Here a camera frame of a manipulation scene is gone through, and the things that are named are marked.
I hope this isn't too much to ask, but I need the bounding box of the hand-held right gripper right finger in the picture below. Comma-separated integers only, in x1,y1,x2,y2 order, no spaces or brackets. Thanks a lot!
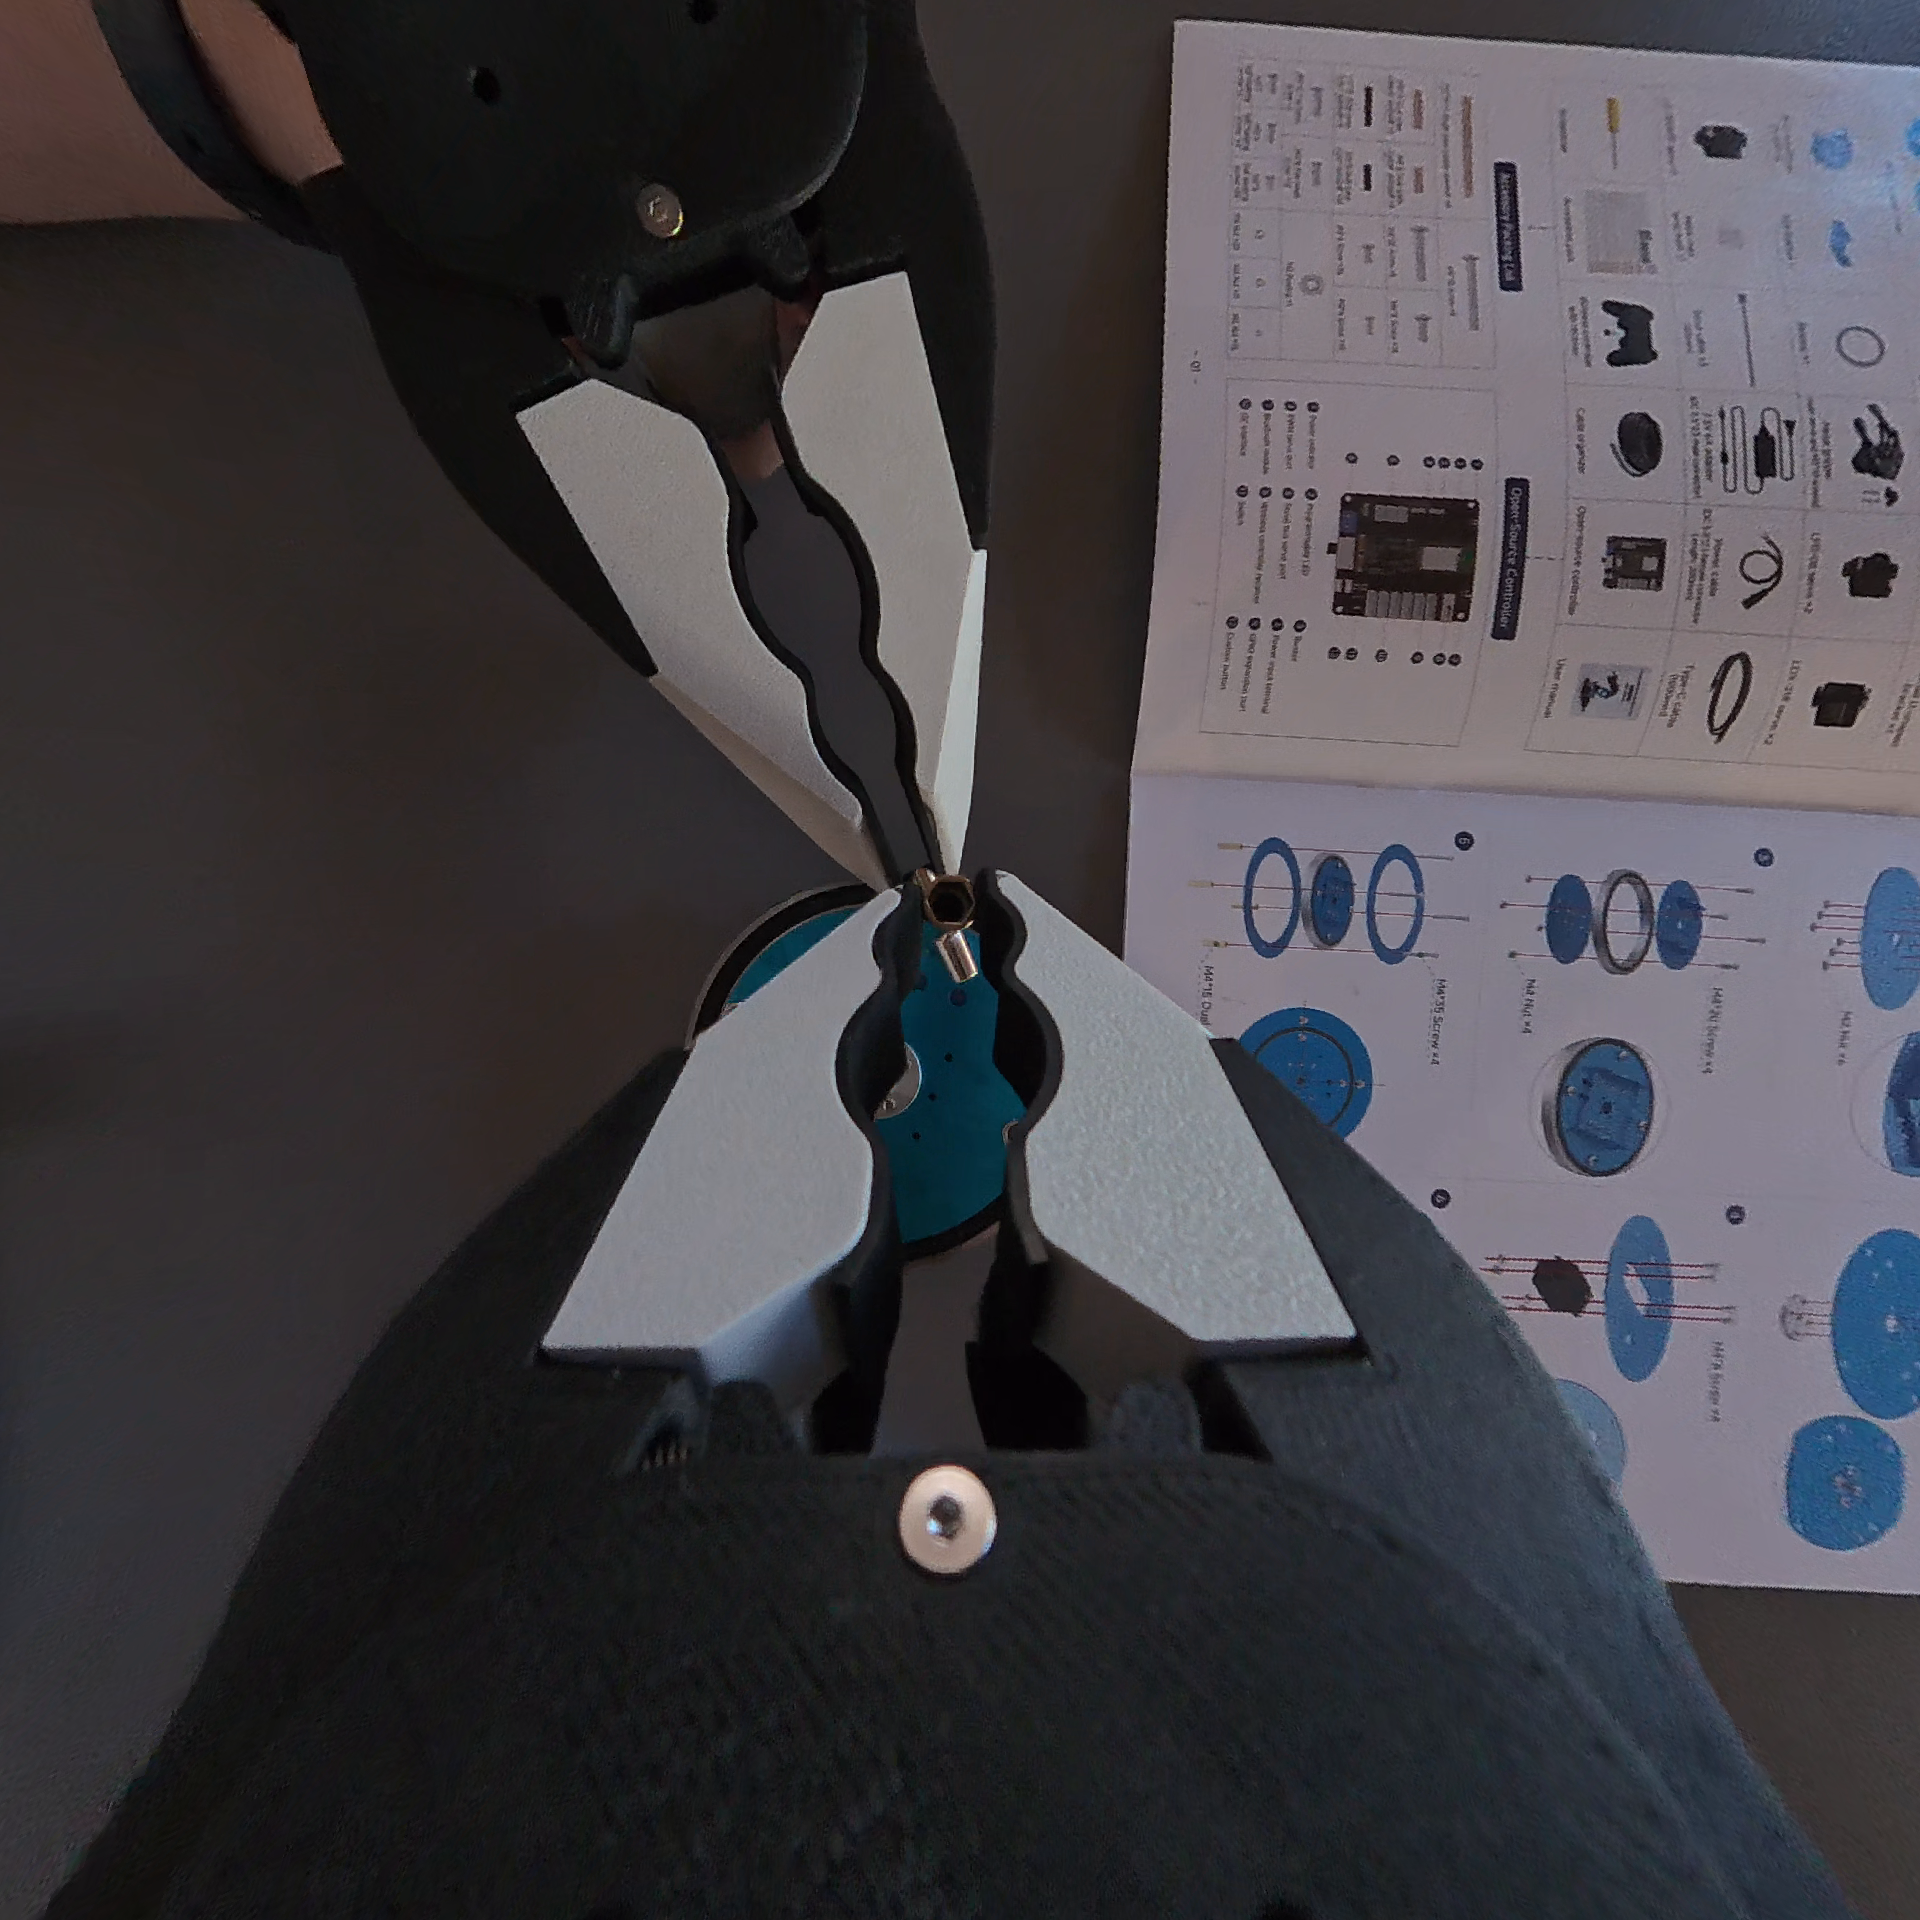
977,867,1359,1377

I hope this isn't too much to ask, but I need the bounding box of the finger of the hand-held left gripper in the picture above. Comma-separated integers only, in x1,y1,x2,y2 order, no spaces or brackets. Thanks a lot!
773,271,992,875
514,373,910,889

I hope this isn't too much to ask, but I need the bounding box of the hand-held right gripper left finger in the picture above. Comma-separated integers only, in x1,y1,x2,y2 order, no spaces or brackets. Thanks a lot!
538,883,922,1378

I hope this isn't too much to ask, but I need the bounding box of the blue round base plate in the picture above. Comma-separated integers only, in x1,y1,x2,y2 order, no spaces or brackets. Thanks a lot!
693,883,1050,1262

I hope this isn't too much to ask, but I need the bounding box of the small metal socket wrench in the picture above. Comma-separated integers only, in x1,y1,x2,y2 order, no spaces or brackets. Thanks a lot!
913,867,992,985

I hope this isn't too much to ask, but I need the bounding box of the dark grey desk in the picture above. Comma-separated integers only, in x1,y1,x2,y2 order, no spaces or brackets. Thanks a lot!
0,0,1920,1920

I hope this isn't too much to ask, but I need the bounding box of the person's left hand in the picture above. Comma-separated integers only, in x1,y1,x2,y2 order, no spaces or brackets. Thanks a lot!
161,0,349,191

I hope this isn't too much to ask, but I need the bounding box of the white instruction booklet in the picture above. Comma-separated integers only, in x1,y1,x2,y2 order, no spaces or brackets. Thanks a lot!
1122,18,1920,1595

